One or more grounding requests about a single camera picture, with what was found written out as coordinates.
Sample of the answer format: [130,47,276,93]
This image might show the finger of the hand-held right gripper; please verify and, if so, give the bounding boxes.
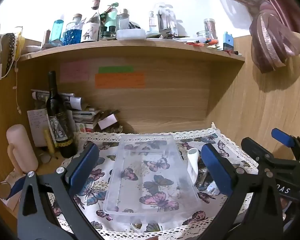
[271,128,300,155]
[241,137,277,167]

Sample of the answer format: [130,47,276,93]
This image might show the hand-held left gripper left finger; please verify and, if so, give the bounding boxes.
[17,142,104,240]

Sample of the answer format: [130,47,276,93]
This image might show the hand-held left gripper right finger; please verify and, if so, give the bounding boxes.
[201,143,283,240]

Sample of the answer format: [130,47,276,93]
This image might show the white plug adapter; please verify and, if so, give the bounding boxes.
[207,184,220,196]

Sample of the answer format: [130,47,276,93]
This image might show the clear plastic storage container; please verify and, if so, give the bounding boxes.
[103,134,202,224]

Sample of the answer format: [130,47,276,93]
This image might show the dark small object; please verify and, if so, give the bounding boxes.
[197,164,212,193]

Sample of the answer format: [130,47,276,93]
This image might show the butterfly print lace tablecloth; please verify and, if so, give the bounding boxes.
[46,122,259,240]

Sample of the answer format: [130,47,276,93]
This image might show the white plastic tube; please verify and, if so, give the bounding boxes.
[187,148,199,183]

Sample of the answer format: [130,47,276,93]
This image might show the yellow stick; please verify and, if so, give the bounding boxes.
[44,129,56,154]

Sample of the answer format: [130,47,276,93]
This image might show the stack of booklets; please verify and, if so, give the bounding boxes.
[71,109,102,133]

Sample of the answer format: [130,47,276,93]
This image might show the cardboard box with white label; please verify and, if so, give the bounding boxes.
[97,109,123,133]

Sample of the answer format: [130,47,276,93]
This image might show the dark wine bottle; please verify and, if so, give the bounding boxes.
[45,70,78,158]

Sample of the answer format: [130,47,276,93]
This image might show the white handwritten note paper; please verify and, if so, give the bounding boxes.
[27,109,50,147]

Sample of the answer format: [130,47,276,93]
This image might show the pink plastic cylinder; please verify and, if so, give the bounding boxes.
[6,124,39,177]

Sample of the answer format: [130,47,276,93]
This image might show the rolled printed papers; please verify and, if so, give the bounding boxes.
[31,89,83,110]

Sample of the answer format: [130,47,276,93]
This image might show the coloured sticky notes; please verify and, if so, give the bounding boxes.
[95,72,145,89]

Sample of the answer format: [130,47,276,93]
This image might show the pink sticky note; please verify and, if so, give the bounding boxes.
[59,61,89,82]

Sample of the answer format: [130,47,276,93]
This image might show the pink tied curtain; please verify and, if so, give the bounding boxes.
[209,0,300,73]

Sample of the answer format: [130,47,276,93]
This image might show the green sticky note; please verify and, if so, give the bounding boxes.
[98,66,134,73]

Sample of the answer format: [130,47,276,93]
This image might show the blue plastic box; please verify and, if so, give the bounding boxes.
[223,32,234,50]

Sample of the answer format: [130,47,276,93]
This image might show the orange pens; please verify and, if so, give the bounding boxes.
[186,39,219,47]

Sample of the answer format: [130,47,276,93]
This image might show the small empty glass jar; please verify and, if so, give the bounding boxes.
[196,30,209,43]

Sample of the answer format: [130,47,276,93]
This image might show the wooden shelf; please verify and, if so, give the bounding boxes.
[16,39,245,63]

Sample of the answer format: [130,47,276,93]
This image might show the glass jar with pink contents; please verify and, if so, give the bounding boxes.
[203,18,217,39]

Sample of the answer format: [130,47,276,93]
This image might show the glass jar with blue beads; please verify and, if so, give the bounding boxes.
[64,14,83,46]

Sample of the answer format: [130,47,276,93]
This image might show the small brown bottle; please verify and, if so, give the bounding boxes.
[42,29,52,49]

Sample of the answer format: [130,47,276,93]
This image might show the corked bottle with white label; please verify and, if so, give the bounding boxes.
[80,0,102,43]

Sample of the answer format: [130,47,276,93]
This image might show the teal blue bottle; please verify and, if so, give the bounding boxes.
[50,19,65,46]

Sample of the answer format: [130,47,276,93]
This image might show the white plastic case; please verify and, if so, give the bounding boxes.
[116,29,147,40]

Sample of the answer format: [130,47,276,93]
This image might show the green glass bottle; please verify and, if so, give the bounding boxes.
[100,2,119,40]

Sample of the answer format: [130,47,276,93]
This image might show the clear glass bottle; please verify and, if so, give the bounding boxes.
[116,9,130,30]

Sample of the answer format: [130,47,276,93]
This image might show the packaged brush set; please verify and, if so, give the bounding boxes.
[148,2,178,34]

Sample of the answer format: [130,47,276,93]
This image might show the round mirror with blue handle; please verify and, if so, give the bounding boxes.
[0,176,27,200]

